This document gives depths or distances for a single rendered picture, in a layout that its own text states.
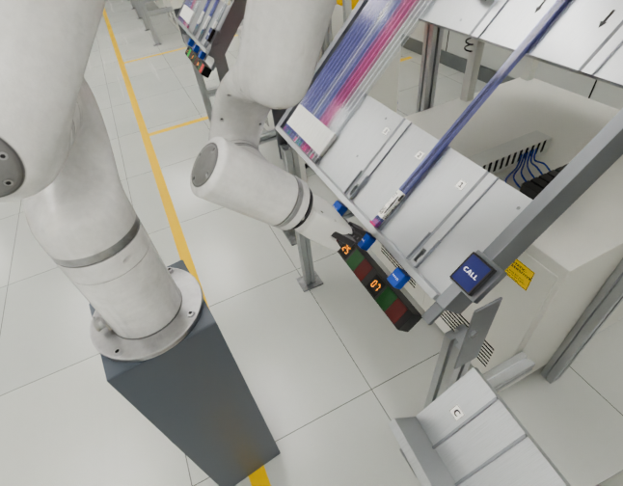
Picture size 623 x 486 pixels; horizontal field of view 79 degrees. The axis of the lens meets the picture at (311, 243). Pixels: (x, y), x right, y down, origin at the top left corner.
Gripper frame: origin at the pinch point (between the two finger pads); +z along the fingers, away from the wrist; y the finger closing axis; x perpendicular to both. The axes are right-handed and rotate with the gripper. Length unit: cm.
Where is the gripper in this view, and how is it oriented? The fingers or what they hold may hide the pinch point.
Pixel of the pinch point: (353, 233)
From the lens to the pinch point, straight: 70.2
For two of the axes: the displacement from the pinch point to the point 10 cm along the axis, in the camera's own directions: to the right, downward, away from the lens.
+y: 4.3, 6.0, -6.7
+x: 5.9, -7.5, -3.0
